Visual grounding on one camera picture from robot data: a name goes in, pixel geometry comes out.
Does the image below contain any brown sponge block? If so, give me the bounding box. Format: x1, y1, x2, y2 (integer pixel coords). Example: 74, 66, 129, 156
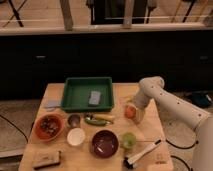
32, 151, 61, 170

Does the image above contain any orange bowl with contents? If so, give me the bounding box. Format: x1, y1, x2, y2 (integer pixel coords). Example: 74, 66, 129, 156
34, 114, 64, 142

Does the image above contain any black white brush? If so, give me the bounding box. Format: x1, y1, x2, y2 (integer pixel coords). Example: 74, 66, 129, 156
123, 140, 161, 169

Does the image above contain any dark purple bowl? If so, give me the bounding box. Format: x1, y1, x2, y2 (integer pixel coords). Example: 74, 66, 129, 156
91, 130, 119, 158

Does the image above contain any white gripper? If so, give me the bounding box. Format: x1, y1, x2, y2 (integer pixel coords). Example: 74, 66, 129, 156
133, 92, 150, 124

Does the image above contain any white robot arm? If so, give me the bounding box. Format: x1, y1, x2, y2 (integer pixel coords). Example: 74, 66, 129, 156
133, 76, 213, 171

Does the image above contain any blue grey cloth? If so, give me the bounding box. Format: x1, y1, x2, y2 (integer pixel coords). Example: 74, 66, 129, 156
44, 100, 60, 111

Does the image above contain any black cable left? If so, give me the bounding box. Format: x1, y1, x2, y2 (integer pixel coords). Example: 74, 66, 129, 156
0, 114, 30, 144

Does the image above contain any white paper cup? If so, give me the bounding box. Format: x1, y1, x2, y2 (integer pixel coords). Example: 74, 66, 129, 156
67, 128, 86, 146

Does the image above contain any black floor cable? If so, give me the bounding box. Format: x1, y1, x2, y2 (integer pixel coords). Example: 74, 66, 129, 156
165, 139, 199, 150

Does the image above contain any orange apple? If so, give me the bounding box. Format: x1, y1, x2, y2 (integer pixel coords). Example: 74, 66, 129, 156
124, 105, 136, 119

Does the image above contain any green cup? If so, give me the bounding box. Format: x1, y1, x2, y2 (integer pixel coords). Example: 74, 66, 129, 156
122, 132, 136, 149

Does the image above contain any small metal cup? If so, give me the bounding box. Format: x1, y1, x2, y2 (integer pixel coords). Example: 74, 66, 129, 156
67, 114, 81, 128

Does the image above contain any green chili pepper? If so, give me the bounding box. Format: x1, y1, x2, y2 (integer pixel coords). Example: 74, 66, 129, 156
84, 118, 107, 126

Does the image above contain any green plastic tray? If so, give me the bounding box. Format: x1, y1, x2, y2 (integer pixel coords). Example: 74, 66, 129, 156
61, 77, 114, 113

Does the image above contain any dark blue floor object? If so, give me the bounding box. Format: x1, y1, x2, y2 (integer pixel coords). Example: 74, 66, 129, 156
191, 93, 212, 108

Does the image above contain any grey blue sponge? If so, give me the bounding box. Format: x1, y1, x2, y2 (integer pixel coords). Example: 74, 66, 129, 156
88, 91, 101, 106

